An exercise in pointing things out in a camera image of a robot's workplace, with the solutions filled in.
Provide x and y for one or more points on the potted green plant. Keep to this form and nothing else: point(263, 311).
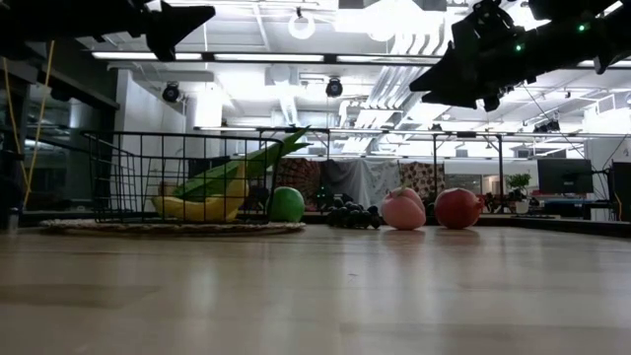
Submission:
point(520, 185)

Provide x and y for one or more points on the black grape bunch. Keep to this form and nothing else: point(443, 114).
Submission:
point(352, 214)

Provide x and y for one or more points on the black computer monitor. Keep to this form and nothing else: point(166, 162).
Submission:
point(564, 176)

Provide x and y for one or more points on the pink peach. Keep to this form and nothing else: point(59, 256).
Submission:
point(403, 212)

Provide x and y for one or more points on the grey hanging cloth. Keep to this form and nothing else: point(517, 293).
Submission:
point(362, 180)

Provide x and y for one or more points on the yellow banana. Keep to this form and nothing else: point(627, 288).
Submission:
point(207, 209)

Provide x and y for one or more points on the long ceiling light bar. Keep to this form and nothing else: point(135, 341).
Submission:
point(266, 57)

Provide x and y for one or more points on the red mandala patterned cloth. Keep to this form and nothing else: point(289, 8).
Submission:
point(301, 177)

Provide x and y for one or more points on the floral patterned cloth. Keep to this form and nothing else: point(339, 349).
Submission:
point(419, 177)

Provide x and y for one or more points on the green apple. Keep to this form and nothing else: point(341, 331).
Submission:
point(287, 204)

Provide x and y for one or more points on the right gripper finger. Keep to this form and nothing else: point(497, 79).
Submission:
point(448, 74)
point(453, 100)

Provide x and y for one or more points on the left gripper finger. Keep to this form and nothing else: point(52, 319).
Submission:
point(172, 20)
point(160, 51)

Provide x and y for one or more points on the red pomegranate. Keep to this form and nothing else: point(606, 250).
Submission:
point(458, 209)

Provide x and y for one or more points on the black pipe rack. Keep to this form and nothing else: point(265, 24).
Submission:
point(500, 167)

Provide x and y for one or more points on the round woven placemat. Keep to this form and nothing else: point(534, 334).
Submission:
point(172, 228)

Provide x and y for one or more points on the black ceiling spotlight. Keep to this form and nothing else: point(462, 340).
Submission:
point(334, 88)
point(171, 92)

